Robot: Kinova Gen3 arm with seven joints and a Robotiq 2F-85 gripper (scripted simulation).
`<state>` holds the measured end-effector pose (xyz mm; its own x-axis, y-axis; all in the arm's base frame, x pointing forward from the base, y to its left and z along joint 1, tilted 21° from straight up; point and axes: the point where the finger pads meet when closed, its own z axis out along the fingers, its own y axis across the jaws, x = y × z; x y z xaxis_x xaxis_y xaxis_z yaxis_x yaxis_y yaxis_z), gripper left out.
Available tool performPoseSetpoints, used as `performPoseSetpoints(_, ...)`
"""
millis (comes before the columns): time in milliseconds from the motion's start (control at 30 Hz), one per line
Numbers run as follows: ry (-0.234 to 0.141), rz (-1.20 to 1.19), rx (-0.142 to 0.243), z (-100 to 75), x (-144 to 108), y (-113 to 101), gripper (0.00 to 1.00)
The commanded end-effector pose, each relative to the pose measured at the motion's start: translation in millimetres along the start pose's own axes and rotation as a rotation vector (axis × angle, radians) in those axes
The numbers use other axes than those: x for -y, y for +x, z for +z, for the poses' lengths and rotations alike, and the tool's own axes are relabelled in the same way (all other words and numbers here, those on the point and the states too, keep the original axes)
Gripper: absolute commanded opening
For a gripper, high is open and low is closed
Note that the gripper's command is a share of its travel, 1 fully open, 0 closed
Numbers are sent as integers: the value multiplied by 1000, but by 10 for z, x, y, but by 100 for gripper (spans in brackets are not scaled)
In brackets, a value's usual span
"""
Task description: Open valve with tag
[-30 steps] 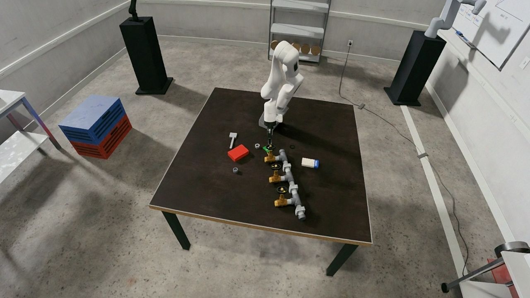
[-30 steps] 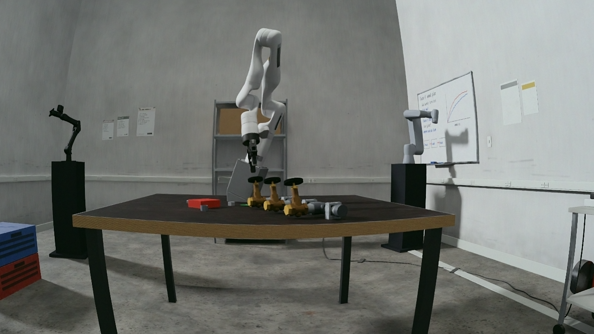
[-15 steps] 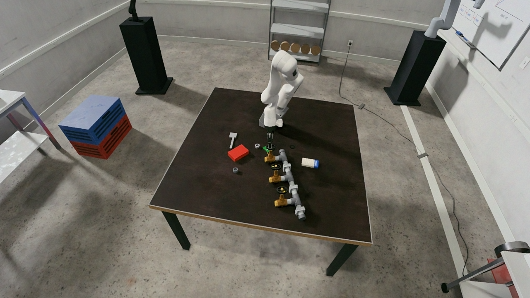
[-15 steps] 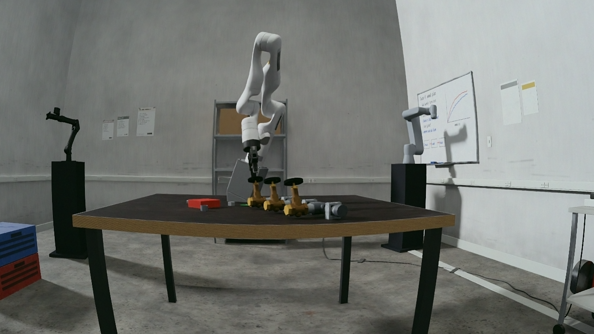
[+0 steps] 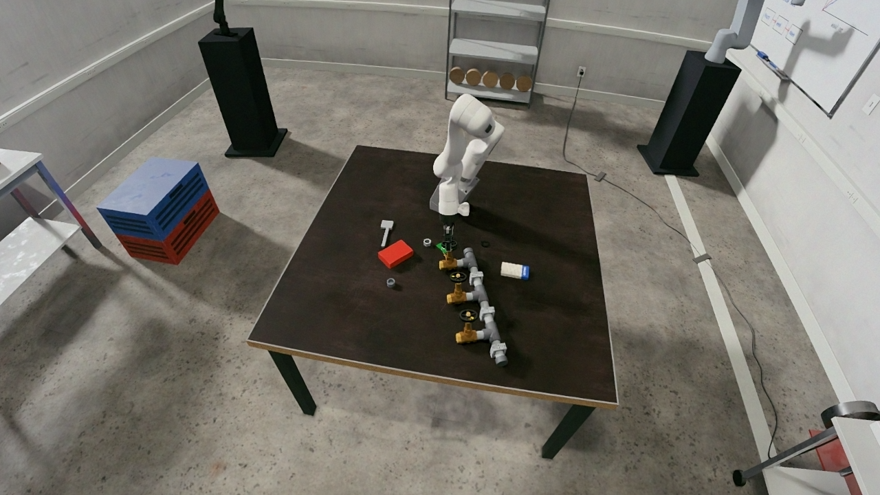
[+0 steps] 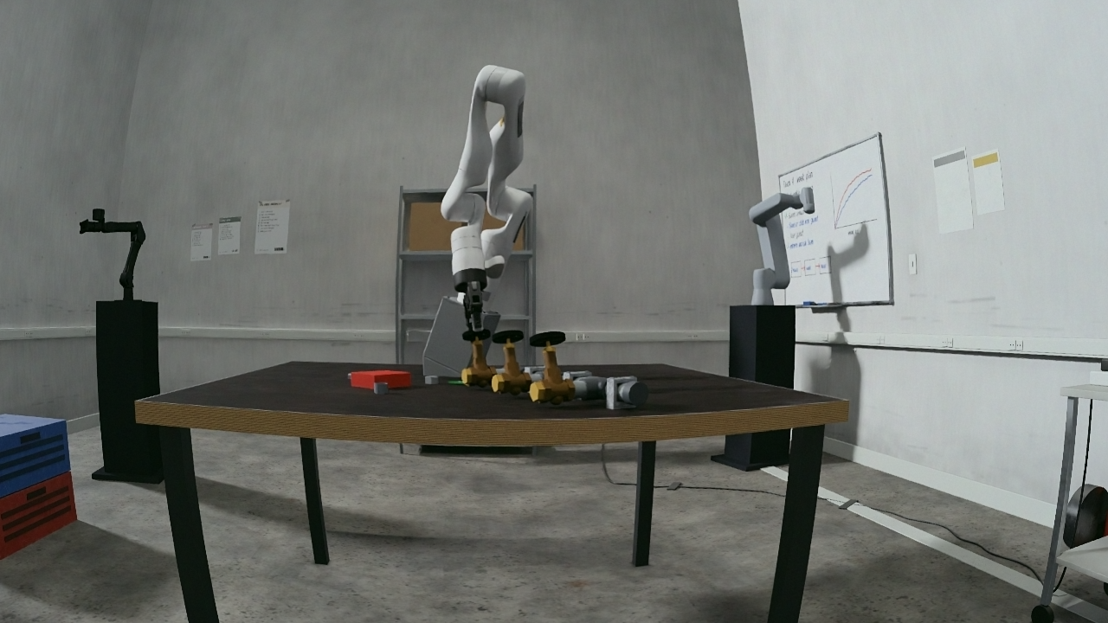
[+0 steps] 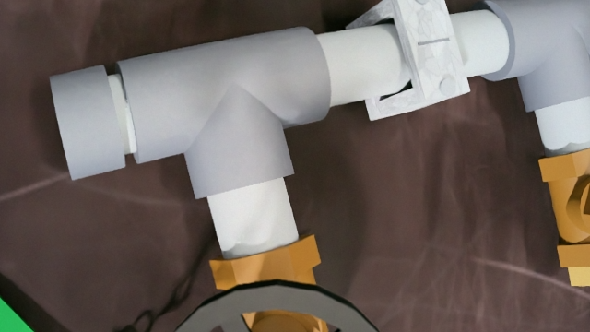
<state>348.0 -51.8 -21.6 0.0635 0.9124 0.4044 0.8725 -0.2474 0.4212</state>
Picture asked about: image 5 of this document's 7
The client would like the red rectangular block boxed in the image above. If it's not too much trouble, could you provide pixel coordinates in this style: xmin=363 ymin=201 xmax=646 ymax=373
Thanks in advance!
xmin=378 ymin=240 xmax=413 ymax=268

